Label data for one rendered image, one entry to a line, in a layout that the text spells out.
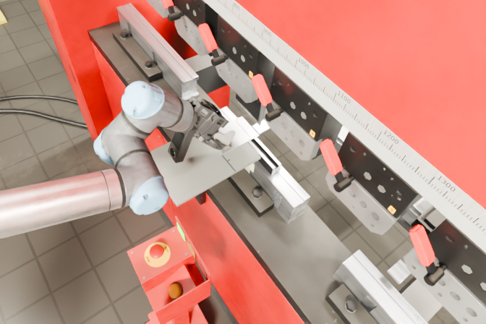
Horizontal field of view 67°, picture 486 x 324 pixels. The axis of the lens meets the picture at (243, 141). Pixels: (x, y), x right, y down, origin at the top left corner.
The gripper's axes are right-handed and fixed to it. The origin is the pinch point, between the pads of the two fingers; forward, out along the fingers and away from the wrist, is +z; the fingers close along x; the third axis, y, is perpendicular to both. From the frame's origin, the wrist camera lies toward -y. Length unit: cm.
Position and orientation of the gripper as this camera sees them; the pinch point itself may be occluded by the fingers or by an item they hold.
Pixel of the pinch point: (220, 139)
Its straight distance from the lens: 103.0
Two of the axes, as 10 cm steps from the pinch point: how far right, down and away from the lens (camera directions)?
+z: 4.6, 1.9, 8.7
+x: -5.9, -6.6, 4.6
